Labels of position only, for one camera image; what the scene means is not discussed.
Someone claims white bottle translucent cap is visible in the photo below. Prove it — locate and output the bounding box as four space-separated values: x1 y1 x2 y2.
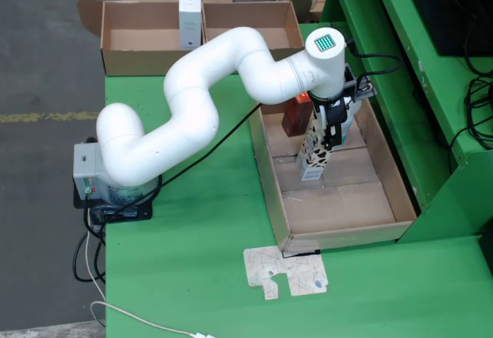
338 97 363 147

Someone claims black base power cable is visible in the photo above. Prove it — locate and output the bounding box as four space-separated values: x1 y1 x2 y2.
72 229 107 283

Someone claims green metal shelf rack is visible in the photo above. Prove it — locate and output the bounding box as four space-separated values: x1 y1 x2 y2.
319 0 493 245

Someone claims cow print hand cream box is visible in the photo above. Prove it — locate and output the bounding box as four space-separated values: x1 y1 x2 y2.
294 118 334 182

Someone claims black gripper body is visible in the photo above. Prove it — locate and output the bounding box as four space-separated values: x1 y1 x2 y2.
310 91 347 114

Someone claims thin black cable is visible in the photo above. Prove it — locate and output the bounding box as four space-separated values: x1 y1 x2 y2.
448 120 493 172

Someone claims dark red carton box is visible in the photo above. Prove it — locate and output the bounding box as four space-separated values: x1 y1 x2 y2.
280 93 314 138

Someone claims shallow cardboard tray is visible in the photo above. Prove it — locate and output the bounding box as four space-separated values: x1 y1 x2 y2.
248 93 418 254

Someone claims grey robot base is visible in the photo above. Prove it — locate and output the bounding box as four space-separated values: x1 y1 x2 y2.
72 137 163 222

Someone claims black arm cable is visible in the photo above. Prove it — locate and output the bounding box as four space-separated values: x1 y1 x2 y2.
86 101 263 223

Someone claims tall white product box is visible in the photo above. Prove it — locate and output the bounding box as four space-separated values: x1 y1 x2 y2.
178 0 204 51

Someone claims black camera cable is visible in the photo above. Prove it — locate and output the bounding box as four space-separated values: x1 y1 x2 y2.
344 38 404 79

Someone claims black monitor with stand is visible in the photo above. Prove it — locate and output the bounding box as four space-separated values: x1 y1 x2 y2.
398 0 493 58

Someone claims black looped cable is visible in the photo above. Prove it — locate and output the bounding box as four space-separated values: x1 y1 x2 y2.
464 75 493 150

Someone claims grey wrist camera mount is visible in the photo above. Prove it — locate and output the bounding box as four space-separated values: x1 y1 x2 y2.
344 64 377 104

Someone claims divided cardboard box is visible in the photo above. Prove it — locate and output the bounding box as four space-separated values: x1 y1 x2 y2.
76 0 313 77

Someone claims white cable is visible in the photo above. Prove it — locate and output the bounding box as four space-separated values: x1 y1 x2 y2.
85 214 216 338

